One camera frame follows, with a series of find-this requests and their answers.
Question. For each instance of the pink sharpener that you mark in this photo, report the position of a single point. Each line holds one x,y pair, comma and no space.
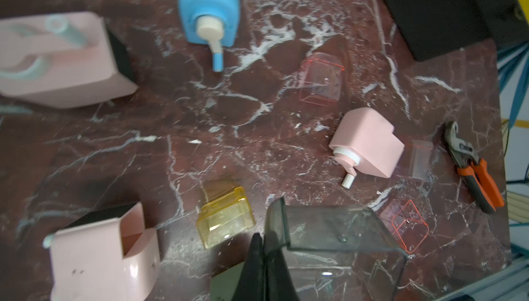
64,60
365,142
107,254

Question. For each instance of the pink sharpener front left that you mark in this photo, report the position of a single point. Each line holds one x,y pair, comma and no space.
107,254

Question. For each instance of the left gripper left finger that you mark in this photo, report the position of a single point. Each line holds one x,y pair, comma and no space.
251,286

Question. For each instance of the yellow black toolbox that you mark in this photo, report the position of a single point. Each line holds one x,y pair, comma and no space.
432,28

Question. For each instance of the clear tray right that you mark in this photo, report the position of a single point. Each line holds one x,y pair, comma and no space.
420,156

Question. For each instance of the blue pencil sharpener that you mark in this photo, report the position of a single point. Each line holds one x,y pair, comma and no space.
213,23

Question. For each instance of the dark transparent tray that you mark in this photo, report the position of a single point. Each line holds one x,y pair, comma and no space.
335,252

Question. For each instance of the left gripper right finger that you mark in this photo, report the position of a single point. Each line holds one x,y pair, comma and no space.
279,284

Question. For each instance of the pink sharpener right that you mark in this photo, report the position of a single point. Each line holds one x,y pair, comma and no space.
365,142

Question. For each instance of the red transparent tray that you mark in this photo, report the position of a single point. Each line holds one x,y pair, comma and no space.
406,224

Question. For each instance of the yellow transparent tray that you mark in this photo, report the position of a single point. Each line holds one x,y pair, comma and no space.
225,217

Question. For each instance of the pink sharpener back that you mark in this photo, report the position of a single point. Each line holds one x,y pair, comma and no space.
64,60

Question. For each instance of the orange handled pliers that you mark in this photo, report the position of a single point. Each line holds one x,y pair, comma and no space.
473,170

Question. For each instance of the green pencil sharpener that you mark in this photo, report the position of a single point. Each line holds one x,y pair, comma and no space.
223,285

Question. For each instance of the clear pink tray back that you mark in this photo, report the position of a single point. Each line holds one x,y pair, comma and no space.
321,79

